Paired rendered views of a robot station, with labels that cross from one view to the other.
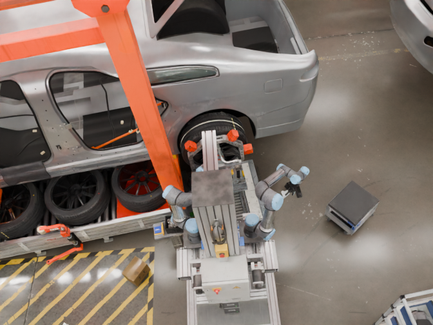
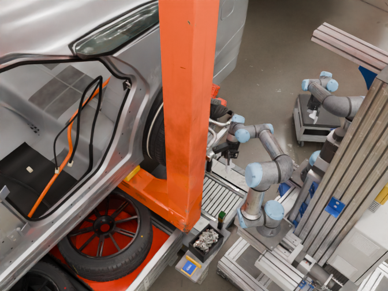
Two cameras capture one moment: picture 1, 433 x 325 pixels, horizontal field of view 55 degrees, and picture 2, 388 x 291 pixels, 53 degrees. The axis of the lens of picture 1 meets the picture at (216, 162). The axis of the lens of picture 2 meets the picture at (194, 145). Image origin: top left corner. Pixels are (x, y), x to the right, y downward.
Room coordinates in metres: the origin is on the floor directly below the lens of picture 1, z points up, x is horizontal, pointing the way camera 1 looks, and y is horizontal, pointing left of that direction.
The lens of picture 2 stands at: (1.29, 1.44, 2.98)
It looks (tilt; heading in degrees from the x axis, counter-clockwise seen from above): 52 degrees down; 306
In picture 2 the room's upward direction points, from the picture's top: 3 degrees clockwise
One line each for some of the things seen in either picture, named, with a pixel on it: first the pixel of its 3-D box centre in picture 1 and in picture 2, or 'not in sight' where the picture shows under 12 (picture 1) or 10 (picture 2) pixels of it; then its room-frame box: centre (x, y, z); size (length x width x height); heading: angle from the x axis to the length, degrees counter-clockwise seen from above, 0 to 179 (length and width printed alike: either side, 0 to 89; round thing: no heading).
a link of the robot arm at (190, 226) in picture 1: (192, 227); (271, 213); (1.56, 0.28, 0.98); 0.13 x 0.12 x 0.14; 48
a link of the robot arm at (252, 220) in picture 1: (252, 222); (319, 162); (1.52, -0.22, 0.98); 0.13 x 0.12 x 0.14; 43
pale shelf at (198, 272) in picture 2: (175, 227); (203, 250); (1.85, 0.51, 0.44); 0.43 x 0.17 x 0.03; 93
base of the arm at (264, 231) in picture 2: (195, 233); (269, 222); (1.56, 0.28, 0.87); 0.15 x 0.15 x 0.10
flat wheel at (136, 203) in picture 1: (144, 181); (105, 230); (2.50, 0.82, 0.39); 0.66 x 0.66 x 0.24
